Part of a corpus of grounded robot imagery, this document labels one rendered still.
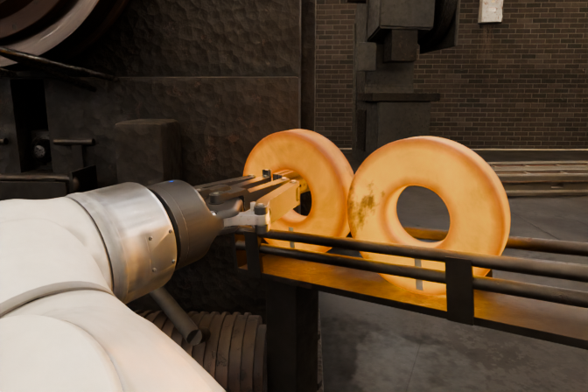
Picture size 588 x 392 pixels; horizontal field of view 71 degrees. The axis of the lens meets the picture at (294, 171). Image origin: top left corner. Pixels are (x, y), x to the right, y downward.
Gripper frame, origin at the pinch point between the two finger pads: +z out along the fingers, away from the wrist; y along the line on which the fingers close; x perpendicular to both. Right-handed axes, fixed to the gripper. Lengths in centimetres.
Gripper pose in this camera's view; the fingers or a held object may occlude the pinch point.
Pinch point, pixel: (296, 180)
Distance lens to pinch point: 49.7
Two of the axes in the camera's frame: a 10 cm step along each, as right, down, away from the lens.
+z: 6.0, -1.9, 7.8
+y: 8.0, 1.0, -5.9
